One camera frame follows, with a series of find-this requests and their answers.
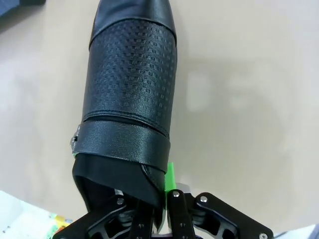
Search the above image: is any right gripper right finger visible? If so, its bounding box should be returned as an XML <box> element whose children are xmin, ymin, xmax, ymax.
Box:
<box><xmin>163</xmin><ymin>161</ymin><xmax>274</xmax><ymax>239</ymax></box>

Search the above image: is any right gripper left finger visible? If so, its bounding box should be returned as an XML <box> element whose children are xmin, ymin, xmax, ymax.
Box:
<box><xmin>53</xmin><ymin>193</ymin><xmax>155</xmax><ymax>239</ymax></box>

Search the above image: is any black leather shoe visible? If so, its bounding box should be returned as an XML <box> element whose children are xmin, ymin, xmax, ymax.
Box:
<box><xmin>68</xmin><ymin>0</ymin><xmax>178</xmax><ymax>232</ymax></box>

